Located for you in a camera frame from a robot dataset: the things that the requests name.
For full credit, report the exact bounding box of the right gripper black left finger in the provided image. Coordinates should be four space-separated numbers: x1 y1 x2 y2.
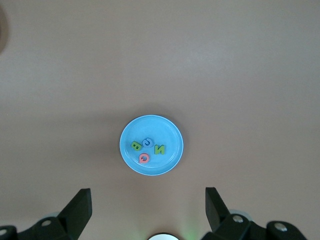
0 188 93 240

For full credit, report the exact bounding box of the green letter N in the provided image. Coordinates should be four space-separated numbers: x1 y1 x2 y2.
152 144 166 156

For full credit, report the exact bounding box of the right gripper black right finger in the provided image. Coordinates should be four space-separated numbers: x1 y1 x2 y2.
201 187 310 240

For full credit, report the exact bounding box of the blue plate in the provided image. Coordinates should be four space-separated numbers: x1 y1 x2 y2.
119 114 184 177

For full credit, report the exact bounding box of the brown table cover cloth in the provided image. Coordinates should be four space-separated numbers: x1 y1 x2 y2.
0 0 320 240

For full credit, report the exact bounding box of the green letter B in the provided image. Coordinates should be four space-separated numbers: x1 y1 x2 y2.
130 139 142 152

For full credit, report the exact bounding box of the red letter Q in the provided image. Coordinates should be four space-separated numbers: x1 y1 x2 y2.
138 152 151 164

